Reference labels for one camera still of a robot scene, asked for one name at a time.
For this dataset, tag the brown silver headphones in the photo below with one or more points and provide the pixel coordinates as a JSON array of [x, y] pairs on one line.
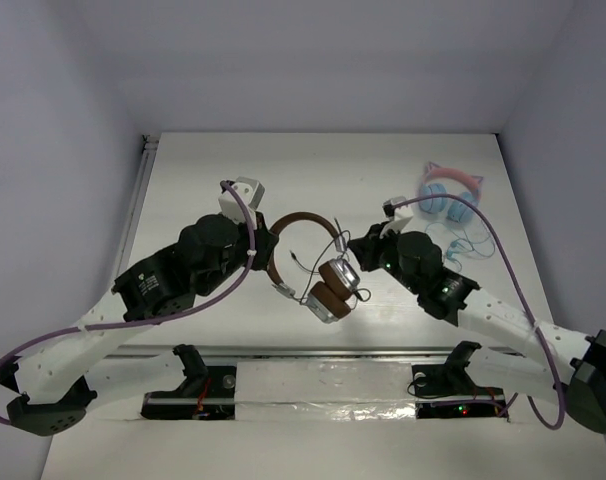
[[326, 298]]

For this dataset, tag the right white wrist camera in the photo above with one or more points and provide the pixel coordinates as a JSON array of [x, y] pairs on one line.
[[397, 214]]

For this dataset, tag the aluminium side rail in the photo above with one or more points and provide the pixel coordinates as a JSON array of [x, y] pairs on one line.
[[150, 144]]

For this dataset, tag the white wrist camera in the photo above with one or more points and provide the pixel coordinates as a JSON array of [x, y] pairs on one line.
[[240, 198], [397, 214]]

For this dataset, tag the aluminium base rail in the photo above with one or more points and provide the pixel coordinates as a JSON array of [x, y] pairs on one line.
[[303, 357]]

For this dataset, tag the white foil-taped cover block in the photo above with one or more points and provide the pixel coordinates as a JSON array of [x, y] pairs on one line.
[[323, 390]]

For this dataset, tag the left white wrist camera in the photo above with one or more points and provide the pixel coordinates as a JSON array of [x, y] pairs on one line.
[[240, 198]]

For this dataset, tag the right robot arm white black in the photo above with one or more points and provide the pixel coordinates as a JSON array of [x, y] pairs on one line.
[[561, 366]]

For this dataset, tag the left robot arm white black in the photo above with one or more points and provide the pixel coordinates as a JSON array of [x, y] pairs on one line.
[[59, 377]]

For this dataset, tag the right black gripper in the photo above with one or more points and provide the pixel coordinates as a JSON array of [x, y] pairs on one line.
[[367, 247]]

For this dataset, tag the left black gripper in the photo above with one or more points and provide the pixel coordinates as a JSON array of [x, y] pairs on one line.
[[265, 242]]

